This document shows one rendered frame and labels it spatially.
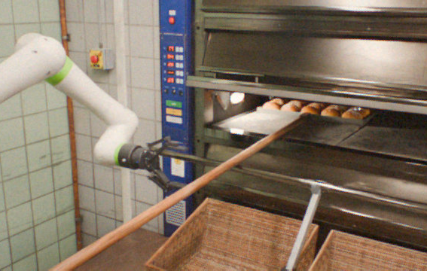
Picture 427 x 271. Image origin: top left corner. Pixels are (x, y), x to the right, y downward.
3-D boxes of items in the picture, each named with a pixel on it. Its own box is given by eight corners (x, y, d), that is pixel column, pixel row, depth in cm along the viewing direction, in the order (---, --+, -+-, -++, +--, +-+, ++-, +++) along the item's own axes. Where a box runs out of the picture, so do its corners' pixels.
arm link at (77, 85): (47, 88, 179) (61, 84, 171) (62, 63, 183) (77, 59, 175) (120, 144, 199) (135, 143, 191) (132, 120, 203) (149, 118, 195)
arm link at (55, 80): (10, 55, 161) (35, 26, 162) (4, 51, 171) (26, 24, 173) (56, 89, 171) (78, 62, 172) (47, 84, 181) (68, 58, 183)
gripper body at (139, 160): (144, 144, 183) (164, 148, 179) (144, 165, 186) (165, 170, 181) (130, 149, 177) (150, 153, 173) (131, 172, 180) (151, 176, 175)
